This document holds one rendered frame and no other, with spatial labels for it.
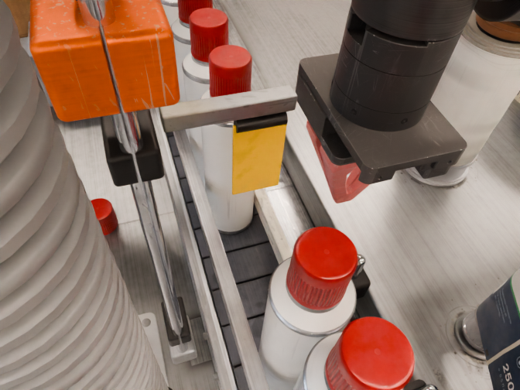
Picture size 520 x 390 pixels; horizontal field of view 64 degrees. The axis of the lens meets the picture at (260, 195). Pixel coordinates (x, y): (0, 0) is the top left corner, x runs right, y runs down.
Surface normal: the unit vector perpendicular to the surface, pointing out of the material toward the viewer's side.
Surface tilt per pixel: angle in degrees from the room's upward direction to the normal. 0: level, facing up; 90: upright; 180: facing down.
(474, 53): 92
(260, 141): 90
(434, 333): 0
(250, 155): 90
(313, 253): 2
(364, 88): 91
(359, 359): 2
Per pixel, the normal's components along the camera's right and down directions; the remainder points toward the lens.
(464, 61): -0.85, 0.38
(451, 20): 0.33, 0.75
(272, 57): 0.06, -0.63
